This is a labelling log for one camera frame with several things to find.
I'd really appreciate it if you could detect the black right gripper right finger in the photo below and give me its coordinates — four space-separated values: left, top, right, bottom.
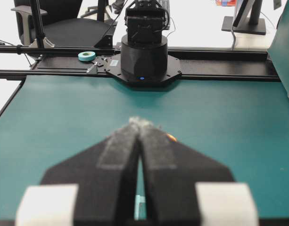
137 118 260 226

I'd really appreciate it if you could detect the black aluminium frame rail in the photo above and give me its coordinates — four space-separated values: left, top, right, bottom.
0 45 280 82

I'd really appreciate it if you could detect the small orange object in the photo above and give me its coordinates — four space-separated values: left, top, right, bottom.
167 134 177 142

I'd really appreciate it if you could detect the black mounting plate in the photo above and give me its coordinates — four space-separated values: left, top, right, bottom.
106 54 182 88

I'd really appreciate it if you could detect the black upright frame post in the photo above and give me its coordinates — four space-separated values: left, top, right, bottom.
30 0 45 48

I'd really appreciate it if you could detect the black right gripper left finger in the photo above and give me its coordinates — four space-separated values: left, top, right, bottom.
16 117 140 226

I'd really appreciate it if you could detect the black office chair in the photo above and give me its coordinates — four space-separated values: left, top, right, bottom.
12 0 115 47

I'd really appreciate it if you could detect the teal tape roll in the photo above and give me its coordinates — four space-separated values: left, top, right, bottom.
78 51 96 62

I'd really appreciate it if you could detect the black monitor stand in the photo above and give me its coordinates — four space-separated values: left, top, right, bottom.
222 0 266 35

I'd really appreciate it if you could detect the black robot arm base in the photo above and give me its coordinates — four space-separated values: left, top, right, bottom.
121 0 168 82

